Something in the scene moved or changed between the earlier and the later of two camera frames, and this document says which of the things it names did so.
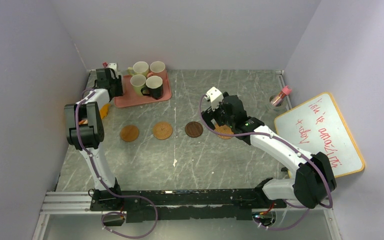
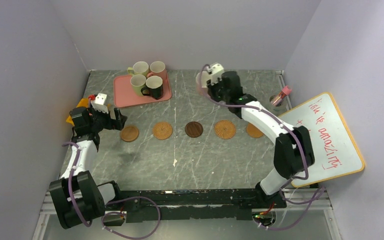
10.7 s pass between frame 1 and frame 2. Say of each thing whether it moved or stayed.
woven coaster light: stayed
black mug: stayed
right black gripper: moved
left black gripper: moved
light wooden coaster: stayed
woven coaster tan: stayed
